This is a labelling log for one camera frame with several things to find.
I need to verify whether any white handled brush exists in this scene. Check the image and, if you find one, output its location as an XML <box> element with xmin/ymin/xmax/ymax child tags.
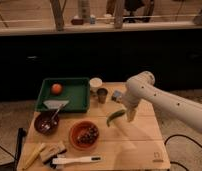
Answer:
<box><xmin>52</xmin><ymin>156</ymin><xmax>101</xmax><ymax>165</ymax></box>

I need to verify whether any metal cup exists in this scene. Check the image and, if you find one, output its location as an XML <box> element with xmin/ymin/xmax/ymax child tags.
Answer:
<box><xmin>97</xmin><ymin>88</ymin><xmax>108</xmax><ymax>104</ymax></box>

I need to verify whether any dark brown bowl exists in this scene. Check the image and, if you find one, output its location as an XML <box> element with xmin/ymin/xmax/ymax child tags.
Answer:
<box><xmin>34</xmin><ymin>111</ymin><xmax>59</xmax><ymax>135</ymax></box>

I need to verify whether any white cup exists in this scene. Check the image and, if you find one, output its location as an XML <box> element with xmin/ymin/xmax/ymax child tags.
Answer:
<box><xmin>89</xmin><ymin>77</ymin><xmax>102</xmax><ymax>93</ymax></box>

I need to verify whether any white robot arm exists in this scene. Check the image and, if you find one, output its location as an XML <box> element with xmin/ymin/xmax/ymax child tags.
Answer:
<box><xmin>122</xmin><ymin>71</ymin><xmax>202</xmax><ymax>134</ymax></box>

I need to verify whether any black cable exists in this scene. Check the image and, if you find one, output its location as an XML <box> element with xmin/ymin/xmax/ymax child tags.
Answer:
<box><xmin>164</xmin><ymin>133</ymin><xmax>202</xmax><ymax>171</ymax></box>

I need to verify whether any blue sponge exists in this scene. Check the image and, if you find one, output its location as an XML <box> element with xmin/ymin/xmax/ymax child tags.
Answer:
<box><xmin>111</xmin><ymin>90</ymin><xmax>123</xmax><ymax>103</ymax></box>

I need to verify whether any wooden scrub brush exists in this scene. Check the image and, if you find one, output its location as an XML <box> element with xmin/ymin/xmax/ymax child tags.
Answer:
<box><xmin>40</xmin><ymin>141</ymin><xmax>66</xmax><ymax>163</ymax></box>

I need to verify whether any black chair frame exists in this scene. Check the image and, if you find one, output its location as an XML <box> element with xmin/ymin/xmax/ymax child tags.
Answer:
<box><xmin>0</xmin><ymin>128</ymin><xmax>27</xmax><ymax>171</ymax></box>

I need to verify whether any green plastic tray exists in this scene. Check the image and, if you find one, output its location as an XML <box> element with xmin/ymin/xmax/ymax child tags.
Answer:
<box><xmin>35</xmin><ymin>77</ymin><xmax>90</xmax><ymax>113</ymax></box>

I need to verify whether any orange bowl with grapes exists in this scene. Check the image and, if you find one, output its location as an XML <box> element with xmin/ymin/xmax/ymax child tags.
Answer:
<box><xmin>69</xmin><ymin>121</ymin><xmax>99</xmax><ymax>151</ymax></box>

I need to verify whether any orange fruit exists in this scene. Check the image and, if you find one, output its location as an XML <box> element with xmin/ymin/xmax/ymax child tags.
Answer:
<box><xmin>51</xmin><ymin>83</ymin><xmax>63</xmax><ymax>95</ymax></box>

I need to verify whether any green chili pepper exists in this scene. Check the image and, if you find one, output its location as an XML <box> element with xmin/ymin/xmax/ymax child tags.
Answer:
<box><xmin>106</xmin><ymin>109</ymin><xmax>126</xmax><ymax>127</ymax></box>

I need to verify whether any white folded paper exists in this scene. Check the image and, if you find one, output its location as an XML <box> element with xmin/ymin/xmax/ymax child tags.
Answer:
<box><xmin>43</xmin><ymin>100</ymin><xmax>69</xmax><ymax>109</ymax></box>

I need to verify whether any metal spoon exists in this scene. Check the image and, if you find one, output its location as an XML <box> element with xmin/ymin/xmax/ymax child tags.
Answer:
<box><xmin>48</xmin><ymin>104</ymin><xmax>63</xmax><ymax>125</ymax></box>

